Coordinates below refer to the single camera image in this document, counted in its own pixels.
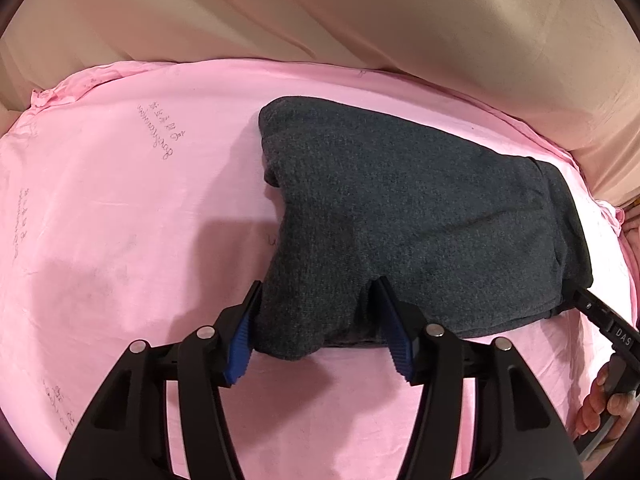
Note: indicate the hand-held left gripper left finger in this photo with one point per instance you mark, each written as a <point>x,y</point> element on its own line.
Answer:
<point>240,350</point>

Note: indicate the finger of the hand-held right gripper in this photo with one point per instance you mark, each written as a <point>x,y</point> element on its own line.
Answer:
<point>582,300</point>

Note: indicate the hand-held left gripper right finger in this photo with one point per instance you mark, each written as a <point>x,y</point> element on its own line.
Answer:
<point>400,345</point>

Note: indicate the person's right hand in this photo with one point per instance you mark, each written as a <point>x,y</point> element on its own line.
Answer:
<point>592,410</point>

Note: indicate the pink printed bedsheet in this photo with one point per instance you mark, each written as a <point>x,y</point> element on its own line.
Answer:
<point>125,200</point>

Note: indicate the beige backdrop cloth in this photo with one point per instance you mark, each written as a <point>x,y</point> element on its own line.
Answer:
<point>320,5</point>

